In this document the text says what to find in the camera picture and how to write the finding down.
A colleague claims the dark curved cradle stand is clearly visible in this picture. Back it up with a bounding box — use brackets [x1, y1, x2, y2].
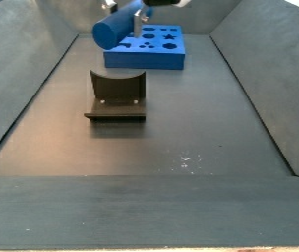
[84, 72, 147, 121]

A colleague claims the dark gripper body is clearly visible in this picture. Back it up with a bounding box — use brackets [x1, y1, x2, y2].
[141, 0, 191, 8]

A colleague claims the blue cylinder peg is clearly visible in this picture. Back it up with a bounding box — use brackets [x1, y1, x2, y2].
[92, 0, 152, 50]

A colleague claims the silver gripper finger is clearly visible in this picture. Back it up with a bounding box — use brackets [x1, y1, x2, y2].
[101, 0, 117, 14]

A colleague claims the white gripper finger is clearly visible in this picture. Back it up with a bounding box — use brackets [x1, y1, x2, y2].
[133, 6, 148, 37]

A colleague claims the blue shape sorter block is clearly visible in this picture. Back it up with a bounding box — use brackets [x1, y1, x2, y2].
[104, 25, 185, 70]

